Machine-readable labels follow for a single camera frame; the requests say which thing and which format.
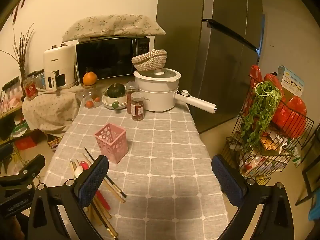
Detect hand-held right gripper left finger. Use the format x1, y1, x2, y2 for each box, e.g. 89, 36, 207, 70
27, 155, 110, 240

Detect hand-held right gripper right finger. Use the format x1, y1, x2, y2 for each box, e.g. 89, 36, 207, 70
211, 154, 295, 240

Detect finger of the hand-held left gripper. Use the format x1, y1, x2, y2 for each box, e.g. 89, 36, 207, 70
0, 154, 46, 188
0, 143, 13, 158

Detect red plastic spoon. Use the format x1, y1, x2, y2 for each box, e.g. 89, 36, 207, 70
80, 161, 111, 210

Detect black chopstick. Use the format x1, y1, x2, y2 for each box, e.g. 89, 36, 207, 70
84, 147, 127, 197
88, 153, 100, 166

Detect bunch of wooden chopsticks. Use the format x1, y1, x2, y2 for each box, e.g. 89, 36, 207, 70
69, 152, 127, 240

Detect pink perforated utensil holder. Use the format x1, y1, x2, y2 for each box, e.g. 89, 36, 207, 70
94, 123, 128, 164

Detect red box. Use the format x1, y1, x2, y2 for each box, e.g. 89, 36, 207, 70
14, 136, 38, 150

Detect green and white bag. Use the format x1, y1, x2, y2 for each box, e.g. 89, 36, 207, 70
11, 122, 29, 138

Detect yellow printed box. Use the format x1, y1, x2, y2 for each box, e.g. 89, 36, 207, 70
47, 136, 64, 150

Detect wooden shelf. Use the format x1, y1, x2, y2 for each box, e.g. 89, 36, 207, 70
0, 76, 28, 142

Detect snack packets in rack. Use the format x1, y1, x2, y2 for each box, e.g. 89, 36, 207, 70
239, 130, 293, 178

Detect pink cloth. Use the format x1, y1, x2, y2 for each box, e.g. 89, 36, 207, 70
0, 90, 24, 110

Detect beige dotted draped cloth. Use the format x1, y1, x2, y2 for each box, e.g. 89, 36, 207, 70
22, 84, 83, 135

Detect red label jar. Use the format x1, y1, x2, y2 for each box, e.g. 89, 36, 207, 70
22, 77, 38, 101

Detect grey checked tablecloth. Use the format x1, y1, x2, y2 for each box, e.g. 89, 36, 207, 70
41, 102, 229, 240

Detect black power strip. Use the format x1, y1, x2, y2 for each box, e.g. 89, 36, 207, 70
2, 76, 20, 90

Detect white bowl with green squash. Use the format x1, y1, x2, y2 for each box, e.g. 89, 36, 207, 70
102, 90, 128, 110

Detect clear container black lid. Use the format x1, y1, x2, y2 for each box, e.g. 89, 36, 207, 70
27, 71, 40, 83
36, 69, 46, 90

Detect spice jar with dark lid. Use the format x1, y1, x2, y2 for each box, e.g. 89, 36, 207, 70
130, 92, 145, 121
125, 81, 140, 114

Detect glass jar with oranges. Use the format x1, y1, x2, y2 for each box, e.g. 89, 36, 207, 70
76, 84, 104, 109

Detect green leafy vegetables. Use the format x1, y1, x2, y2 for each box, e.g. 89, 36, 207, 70
240, 81, 282, 150

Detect green pumpkin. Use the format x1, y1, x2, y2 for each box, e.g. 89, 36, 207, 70
107, 83, 125, 98

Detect red plastic bag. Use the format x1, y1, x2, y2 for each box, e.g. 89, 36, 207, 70
264, 73, 285, 100
271, 96, 307, 138
244, 65, 263, 115

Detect dried branches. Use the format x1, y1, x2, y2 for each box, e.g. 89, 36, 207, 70
0, 24, 34, 80

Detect large orange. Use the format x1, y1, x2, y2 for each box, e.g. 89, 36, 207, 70
83, 71, 98, 86

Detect white air fryer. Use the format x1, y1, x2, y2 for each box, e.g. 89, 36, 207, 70
43, 44, 77, 92

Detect white electric pot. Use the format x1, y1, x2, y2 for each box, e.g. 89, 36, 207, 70
134, 68, 217, 115

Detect blue and white box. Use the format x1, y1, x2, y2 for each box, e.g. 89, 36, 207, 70
276, 65, 305, 98

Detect black microwave oven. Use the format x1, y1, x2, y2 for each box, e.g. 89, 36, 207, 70
76, 36, 155, 85

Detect dark grey refrigerator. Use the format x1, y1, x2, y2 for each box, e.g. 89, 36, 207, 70
155, 0, 265, 134

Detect woven basket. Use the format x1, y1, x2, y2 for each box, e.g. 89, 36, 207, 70
132, 49, 168, 72

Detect floral cloth cover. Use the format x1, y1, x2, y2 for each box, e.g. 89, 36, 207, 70
62, 14, 166, 42

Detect black wire rack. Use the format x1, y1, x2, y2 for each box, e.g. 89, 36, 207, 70
220, 76, 315, 180

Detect black metal frame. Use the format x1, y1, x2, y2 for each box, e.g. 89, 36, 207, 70
295, 125, 320, 207

